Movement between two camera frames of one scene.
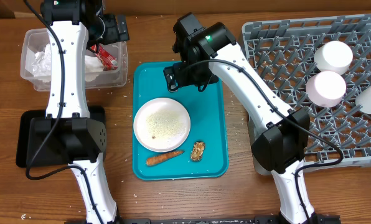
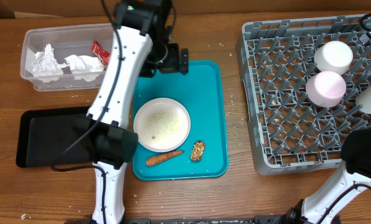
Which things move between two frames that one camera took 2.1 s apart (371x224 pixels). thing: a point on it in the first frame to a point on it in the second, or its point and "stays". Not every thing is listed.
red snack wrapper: (108, 61) stays
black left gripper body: (111, 34) to (166, 59)
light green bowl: (333, 56) stays
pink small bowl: (326, 89) stays
